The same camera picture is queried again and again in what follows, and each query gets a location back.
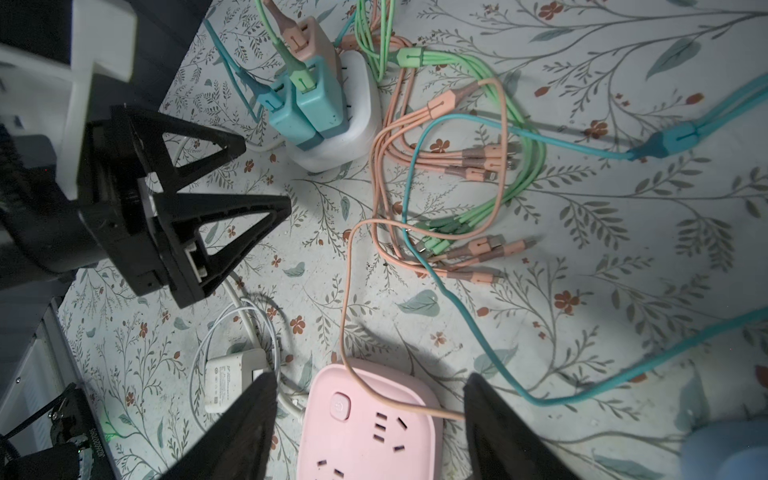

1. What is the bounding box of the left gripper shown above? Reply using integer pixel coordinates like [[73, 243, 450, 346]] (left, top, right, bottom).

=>
[[1, 105, 292, 308]]

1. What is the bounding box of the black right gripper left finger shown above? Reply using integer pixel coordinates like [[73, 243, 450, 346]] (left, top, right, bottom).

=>
[[163, 372, 277, 480]]

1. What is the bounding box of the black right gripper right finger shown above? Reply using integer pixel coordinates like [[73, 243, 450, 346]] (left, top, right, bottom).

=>
[[464, 373, 577, 480]]

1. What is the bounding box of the pink power strip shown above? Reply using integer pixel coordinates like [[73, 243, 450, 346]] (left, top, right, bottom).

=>
[[296, 363, 443, 480]]

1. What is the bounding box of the pink USB charger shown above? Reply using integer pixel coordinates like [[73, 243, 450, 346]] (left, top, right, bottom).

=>
[[263, 1, 341, 76]]

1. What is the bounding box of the white power adapter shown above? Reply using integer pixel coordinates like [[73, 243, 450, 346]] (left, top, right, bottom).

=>
[[188, 281, 307, 421]]

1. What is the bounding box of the teal charger on white strip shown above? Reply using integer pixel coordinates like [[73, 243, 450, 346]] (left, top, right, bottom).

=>
[[203, 20, 323, 150]]

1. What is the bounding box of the white power strip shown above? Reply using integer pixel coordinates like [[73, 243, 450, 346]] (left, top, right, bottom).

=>
[[286, 51, 382, 173]]

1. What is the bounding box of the blue power strip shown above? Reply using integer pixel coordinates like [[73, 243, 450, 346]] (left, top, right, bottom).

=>
[[680, 420, 767, 480]]

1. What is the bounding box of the teal charging cable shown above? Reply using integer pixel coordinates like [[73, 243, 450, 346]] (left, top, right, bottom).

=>
[[400, 113, 768, 408]]

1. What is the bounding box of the green cable bundle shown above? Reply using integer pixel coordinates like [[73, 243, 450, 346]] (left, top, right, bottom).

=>
[[353, 0, 547, 256]]

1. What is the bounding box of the pink multi-head cable bundle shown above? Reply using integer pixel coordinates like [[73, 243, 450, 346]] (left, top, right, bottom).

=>
[[368, 0, 538, 286]]

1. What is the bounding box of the teal multi-head cable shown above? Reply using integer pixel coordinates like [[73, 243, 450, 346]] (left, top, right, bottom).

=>
[[509, 71, 768, 163]]

